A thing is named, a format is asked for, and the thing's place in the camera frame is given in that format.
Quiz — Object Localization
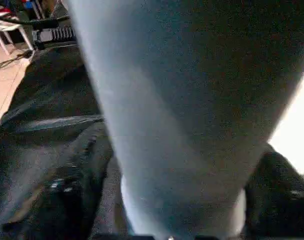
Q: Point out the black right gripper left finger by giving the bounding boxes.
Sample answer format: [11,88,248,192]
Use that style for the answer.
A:
[2,122,113,240]

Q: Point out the black horizontal rod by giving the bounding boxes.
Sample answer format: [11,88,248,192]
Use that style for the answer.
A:
[0,13,72,28]

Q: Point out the white plastic stool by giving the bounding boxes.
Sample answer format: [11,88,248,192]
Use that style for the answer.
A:
[0,17,35,55]

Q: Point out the red and blue items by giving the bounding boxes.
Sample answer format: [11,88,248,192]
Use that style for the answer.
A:
[0,0,30,14]

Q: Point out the white plastic table top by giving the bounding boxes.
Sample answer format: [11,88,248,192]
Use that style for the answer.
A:
[120,72,304,238]

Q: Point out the black floor cable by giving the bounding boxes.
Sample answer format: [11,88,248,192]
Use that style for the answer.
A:
[0,49,35,78]

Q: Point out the white plastic table leg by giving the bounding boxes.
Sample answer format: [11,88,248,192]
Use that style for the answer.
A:
[66,0,304,238]

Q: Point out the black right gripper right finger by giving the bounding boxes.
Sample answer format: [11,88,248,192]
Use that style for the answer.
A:
[243,143,304,240]

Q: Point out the black ribbed device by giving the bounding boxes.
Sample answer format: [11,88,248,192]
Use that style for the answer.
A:
[31,24,78,50]

